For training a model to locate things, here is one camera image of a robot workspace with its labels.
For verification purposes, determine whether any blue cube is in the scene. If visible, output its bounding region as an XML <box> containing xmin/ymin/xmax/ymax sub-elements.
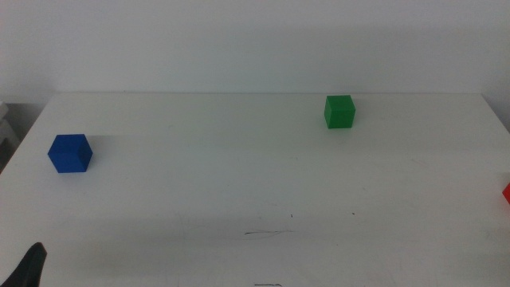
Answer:
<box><xmin>47</xmin><ymin>133</ymin><xmax>94</xmax><ymax>174</ymax></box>

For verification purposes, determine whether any green cube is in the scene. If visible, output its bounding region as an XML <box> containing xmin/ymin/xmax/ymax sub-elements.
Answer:
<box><xmin>323</xmin><ymin>94</ymin><xmax>356</xmax><ymax>130</ymax></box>

